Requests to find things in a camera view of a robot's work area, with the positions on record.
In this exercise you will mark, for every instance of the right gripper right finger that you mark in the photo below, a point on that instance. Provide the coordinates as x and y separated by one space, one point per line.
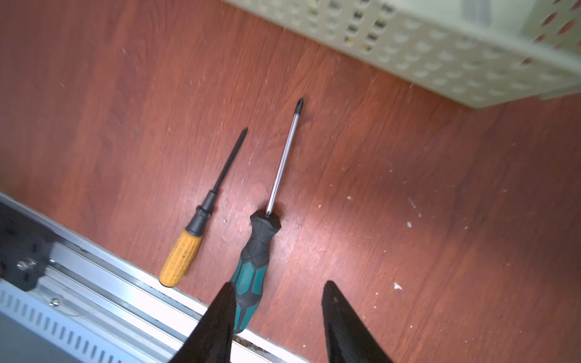
347 339

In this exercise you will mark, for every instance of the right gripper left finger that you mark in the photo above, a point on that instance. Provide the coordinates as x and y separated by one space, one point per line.
211 339

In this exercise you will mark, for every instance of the orange handled black screwdriver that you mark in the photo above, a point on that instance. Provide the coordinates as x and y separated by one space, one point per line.
189 241

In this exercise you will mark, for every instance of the green black Phillips screwdriver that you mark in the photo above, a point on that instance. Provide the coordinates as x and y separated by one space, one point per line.
248 277

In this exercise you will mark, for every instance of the light green perforated bin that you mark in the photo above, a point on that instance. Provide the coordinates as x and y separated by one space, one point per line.
477 53

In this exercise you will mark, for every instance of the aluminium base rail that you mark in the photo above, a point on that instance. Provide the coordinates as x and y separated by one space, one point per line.
93 306

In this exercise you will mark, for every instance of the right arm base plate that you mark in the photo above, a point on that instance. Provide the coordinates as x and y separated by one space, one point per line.
25 249

